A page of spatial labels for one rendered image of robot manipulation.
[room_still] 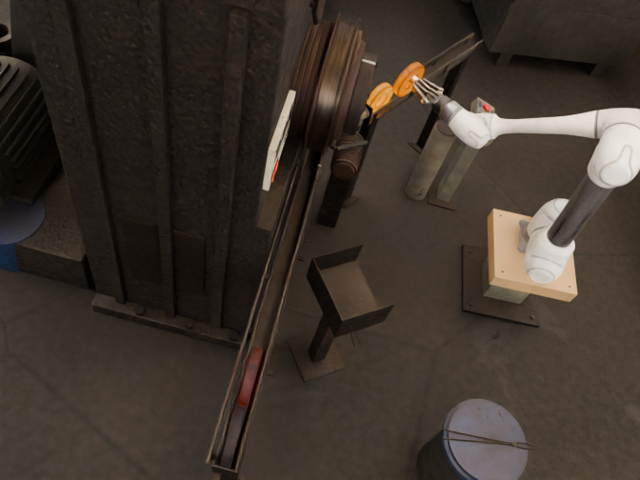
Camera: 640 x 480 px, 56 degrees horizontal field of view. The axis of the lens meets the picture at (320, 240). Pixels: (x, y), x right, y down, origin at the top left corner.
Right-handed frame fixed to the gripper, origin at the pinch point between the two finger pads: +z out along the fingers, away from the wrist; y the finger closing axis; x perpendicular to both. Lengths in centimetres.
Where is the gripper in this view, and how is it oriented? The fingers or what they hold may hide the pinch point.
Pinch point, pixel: (410, 76)
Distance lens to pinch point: 257.9
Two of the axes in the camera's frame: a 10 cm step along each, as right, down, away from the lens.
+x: 2.1, -5.1, -8.3
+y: 7.1, -5.0, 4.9
